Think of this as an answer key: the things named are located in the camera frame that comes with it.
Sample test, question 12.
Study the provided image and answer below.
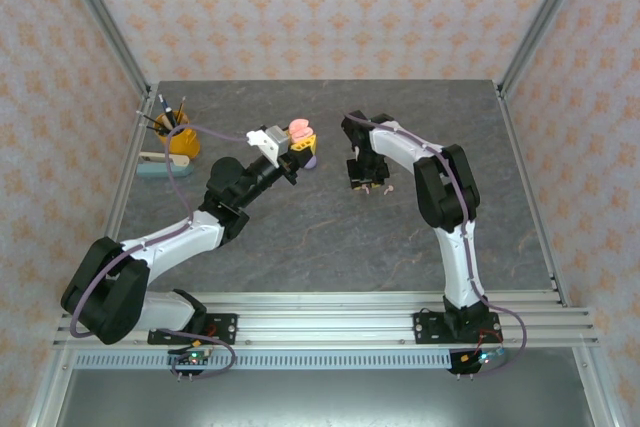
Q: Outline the pink earbud charging case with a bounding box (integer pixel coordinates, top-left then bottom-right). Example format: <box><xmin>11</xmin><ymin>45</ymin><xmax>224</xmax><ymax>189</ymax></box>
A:
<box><xmin>287</xmin><ymin>117</ymin><xmax>312</xmax><ymax>142</ymax></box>

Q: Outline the orange pen cup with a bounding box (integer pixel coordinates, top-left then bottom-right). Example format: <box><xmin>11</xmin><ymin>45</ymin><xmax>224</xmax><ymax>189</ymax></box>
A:
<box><xmin>153</xmin><ymin>111</ymin><xmax>201</xmax><ymax>156</ymax></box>

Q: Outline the teal and beige stapler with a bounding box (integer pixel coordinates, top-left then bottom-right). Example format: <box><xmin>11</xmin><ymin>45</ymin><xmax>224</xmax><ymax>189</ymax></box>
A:
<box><xmin>136</xmin><ymin>150</ymin><xmax>194</xmax><ymax>179</ymax></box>

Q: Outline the black pen with white cap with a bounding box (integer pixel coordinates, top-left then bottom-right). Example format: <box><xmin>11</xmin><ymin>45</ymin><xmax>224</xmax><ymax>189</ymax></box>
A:
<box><xmin>157</xmin><ymin>94</ymin><xmax>177</xmax><ymax>134</ymax></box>

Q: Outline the grey metal panel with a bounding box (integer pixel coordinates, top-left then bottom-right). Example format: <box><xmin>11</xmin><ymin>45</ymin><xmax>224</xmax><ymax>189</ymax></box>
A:
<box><xmin>52</xmin><ymin>369</ymin><xmax>599</xmax><ymax>427</ymax></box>

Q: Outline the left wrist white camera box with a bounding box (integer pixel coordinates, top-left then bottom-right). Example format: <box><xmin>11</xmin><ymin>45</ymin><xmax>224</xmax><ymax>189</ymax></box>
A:
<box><xmin>246</xmin><ymin>124</ymin><xmax>292</xmax><ymax>165</ymax></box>

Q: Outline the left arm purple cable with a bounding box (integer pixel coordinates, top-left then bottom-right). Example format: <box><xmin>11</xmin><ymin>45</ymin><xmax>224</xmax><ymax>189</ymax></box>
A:
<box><xmin>69</xmin><ymin>123</ymin><xmax>251</xmax><ymax>381</ymax></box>

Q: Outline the aluminium table side rail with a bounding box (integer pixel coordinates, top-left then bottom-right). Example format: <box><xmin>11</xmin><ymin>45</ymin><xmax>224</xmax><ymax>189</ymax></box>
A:
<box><xmin>77</xmin><ymin>86</ymin><xmax>154</xmax><ymax>309</ymax></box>
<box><xmin>496</xmin><ymin>84</ymin><xmax>571</xmax><ymax>308</ymax></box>

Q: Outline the aluminium table edge rail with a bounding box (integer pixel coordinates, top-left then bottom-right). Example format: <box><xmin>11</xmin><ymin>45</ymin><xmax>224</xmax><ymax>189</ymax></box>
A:
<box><xmin>88</xmin><ymin>290</ymin><xmax>570</xmax><ymax>309</ymax></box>

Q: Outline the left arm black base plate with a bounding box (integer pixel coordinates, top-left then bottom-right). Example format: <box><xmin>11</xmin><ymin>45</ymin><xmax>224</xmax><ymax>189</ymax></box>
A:
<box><xmin>147</xmin><ymin>313</ymin><xmax>239</xmax><ymax>347</ymax></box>

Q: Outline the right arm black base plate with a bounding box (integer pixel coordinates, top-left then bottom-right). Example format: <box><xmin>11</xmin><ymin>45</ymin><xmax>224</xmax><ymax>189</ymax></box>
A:
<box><xmin>412</xmin><ymin>311</ymin><xmax>501</xmax><ymax>347</ymax></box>

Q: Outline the grey slotted cable duct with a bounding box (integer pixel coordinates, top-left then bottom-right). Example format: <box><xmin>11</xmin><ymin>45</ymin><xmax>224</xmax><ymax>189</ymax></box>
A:
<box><xmin>73</xmin><ymin>351</ymin><xmax>454</xmax><ymax>371</ymax></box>

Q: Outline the aluminium frame post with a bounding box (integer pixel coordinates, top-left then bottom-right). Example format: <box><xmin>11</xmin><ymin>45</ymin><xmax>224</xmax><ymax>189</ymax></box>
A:
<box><xmin>497</xmin><ymin>0</ymin><xmax>597</xmax><ymax>98</ymax></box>
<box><xmin>51</xmin><ymin>0</ymin><xmax>152</xmax><ymax>98</ymax></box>

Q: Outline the aluminium frame leg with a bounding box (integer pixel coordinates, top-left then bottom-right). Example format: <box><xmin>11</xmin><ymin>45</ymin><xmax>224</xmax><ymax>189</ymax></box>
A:
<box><xmin>27</xmin><ymin>346</ymin><xmax>76</xmax><ymax>427</ymax></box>
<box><xmin>572</xmin><ymin>346</ymin><xmax>617</xmax><ymax>427</ymax></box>

